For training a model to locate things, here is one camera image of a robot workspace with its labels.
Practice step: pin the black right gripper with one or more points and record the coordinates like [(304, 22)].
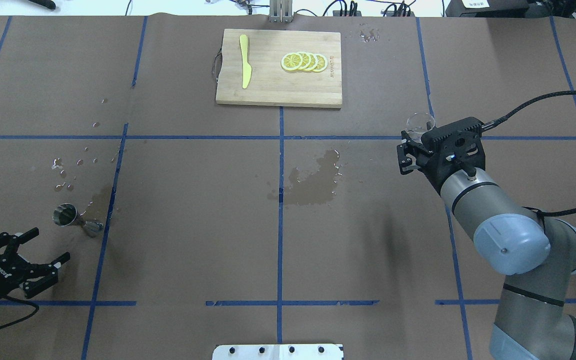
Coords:
[(428, 169)]

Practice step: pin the clear glass measuring cup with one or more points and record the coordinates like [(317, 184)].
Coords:
[(418, 124)]

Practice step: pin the steel jigger shaker cup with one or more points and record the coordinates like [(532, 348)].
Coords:
[(67, 215)]

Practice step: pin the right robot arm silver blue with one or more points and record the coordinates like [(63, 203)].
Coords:
[(534, 250)]

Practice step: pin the lemon slice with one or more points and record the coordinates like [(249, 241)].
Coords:
[(314, 62), (306, 60), (322, 63), (291, 61)]

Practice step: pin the bamboo cutting board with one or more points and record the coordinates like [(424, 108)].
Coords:
[(271, 85)]

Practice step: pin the black box with label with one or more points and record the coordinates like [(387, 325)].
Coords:
[(487, 8)]

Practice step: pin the yellow plastic knife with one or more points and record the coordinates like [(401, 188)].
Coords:
[(244, 44)]

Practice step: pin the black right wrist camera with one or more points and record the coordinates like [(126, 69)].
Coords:
[(452, 136)]

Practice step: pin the aluminium frame post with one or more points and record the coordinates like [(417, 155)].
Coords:
[(281, 11)]

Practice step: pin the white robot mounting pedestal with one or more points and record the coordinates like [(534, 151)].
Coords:
[(299, 351)]

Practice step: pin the black handle tool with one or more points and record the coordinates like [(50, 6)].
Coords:
[(47, 4)]

